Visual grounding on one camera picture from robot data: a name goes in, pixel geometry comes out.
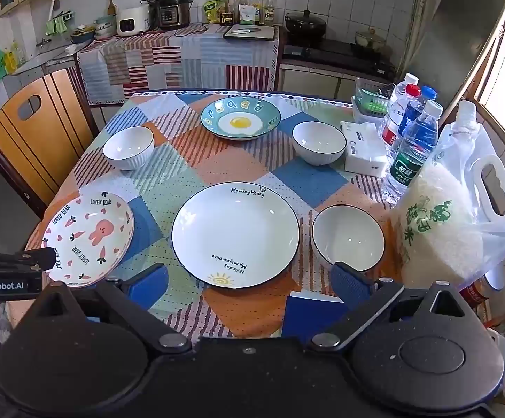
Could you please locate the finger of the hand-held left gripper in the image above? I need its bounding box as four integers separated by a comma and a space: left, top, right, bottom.
0, 247, 57, 273

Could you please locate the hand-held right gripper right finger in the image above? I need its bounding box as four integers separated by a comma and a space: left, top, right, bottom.
307, 261, 475, 352

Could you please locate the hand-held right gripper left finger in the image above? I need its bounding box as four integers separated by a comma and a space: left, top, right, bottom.
26, 263, 192, 354

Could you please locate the white ribbed bowl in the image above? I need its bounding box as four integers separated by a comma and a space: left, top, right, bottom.
312, 204, 386, 277
103, 126, 155, 171
292, 121, 348, 167

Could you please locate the pink bunny print plate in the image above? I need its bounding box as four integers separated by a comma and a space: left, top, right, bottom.
40, 192, 135, 289

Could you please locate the white plate with sun print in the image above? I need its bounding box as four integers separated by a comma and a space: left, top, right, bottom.
171, 181, 301, 289

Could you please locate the teal fried egg print plate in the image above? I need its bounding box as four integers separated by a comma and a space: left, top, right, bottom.
200, 96, 282, 141

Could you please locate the stack of counter bowls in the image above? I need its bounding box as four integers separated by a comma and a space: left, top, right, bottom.
93, 14, 117, 38

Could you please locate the blue box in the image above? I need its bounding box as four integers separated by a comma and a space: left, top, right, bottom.
281, 289, 344, 340

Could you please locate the wooden chair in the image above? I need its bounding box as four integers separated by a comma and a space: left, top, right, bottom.
0, 67, 99, 218

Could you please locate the patchwork tablecloth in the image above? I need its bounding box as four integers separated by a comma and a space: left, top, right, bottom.
6, 89, 410, 341

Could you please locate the white tissue pack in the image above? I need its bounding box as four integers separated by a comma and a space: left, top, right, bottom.
340, 121, 389, 178

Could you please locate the green label water bottle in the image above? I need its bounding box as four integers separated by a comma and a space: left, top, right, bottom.
383, 100, 444, 205

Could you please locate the red label water bottle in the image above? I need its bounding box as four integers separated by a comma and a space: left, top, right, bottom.
380, 73, 419, 153

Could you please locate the red cap water bottle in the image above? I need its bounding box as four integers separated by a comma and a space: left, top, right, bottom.
398, 84, 425, 140

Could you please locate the green plastic basket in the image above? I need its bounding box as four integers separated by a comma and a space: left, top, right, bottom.
350, 77, 399, 125

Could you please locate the white base cabinet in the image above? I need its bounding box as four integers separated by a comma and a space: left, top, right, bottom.
279, 64, 358, 103

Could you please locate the green hanging cloth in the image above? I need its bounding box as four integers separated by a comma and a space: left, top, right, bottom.
46, 15, 68, 36

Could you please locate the striped patchwork counter cloth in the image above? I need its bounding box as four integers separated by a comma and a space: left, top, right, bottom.
76, 24, 280, 106

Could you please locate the blue counter bowl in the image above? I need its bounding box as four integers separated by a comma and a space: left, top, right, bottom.
70, 26, 96, 44

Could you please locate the black gas stove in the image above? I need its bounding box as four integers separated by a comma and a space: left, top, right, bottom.
282, 39, 397, 78

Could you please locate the pot with glass lid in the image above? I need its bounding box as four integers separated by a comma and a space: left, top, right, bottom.
355, 27, 387, 53

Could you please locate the white rice cooker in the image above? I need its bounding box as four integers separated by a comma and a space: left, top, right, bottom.
117, 6, 151, 37

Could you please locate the black wok with lid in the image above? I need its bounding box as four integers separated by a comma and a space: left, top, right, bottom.
284, 10, 327, 46

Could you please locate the dark cutting board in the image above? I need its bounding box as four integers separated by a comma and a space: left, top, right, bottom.
223, 24, 276, 42

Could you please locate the black pressure cooker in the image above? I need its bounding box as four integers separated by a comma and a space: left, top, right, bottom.
150, 0, 191, 31

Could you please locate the green seasoning packet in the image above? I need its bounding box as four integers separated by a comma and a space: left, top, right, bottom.
203, 0, 227, 24

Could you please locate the clear rice bag with handle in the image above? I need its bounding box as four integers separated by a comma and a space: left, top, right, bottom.
389, 100, 505, 290

